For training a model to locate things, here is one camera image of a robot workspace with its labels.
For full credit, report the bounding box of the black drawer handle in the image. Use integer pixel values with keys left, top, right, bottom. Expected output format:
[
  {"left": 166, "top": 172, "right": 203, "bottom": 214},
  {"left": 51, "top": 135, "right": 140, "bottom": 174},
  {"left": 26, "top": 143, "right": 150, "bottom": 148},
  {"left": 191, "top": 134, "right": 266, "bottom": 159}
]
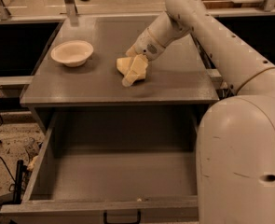
[{"left": 103, "top": 210, "right": 142, "bottom": 224}]

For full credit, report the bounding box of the grey wooden cabinet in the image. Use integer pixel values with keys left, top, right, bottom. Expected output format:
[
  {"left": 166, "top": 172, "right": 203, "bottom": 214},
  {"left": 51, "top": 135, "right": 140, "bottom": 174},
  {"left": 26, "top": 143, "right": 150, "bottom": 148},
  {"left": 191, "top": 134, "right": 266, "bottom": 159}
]
[{"left": 21, "top": 14, "right": 218, "bottom": 130}]

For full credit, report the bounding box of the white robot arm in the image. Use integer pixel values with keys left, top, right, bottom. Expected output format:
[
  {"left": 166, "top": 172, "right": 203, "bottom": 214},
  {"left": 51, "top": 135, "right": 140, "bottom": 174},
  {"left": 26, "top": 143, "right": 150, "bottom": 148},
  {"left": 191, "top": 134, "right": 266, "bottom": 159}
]
[{"left": 126, "top": 0, "right": 275, "bottom": 224}]

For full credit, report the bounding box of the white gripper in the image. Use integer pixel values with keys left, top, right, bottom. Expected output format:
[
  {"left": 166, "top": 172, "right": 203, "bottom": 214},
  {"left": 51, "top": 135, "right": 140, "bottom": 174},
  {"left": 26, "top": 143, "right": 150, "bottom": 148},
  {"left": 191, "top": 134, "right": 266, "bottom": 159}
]
[{"left": 121, "top": 27, "right": 167, "bottom": 88}]

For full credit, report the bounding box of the white paper bowl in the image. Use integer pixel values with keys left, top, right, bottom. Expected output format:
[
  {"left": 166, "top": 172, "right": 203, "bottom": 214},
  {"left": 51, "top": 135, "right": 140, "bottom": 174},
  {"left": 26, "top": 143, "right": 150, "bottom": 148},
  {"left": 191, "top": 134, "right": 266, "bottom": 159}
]
[{"left": 50, "top": 40, "right": 94, "bottom": 67}]

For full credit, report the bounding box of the black stand on floor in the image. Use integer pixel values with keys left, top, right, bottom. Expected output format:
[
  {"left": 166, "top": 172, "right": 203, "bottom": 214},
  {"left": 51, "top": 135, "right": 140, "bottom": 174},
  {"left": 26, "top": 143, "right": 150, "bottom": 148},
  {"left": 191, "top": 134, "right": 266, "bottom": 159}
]
[{"left": 12, "top": 160, "right": 27, "bottom": 204}]

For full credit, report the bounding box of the yellow sponge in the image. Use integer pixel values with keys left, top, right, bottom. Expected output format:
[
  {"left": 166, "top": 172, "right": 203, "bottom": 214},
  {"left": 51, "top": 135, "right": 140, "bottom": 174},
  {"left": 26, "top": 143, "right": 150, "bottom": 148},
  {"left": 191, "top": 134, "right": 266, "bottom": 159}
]
[{"left": 116, "top": 56, "right": 148, "bottom": 83}]

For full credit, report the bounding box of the open grey top drawer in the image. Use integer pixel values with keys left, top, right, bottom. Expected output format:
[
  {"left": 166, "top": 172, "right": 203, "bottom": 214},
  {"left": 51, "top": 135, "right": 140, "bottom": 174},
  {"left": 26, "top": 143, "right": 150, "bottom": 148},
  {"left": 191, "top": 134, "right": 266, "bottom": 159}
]
[{"left": 1, "top": 106, "right": 199, "bottom": 224}]

